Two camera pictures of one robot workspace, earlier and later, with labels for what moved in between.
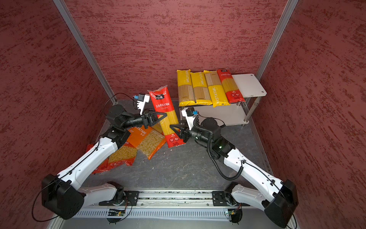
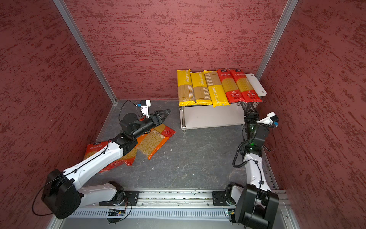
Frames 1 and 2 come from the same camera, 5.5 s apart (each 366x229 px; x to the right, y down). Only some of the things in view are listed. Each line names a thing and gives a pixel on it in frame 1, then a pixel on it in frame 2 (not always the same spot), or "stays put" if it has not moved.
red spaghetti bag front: x=161 y=100 to x=248 y=93
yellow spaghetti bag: x=201 y=88 stays put
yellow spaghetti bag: x=218 y=95 stays put
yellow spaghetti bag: x=186 y=94 stays put
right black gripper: x=185 y=132 to x=255 y=114
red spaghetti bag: x=233 y=94 stays put
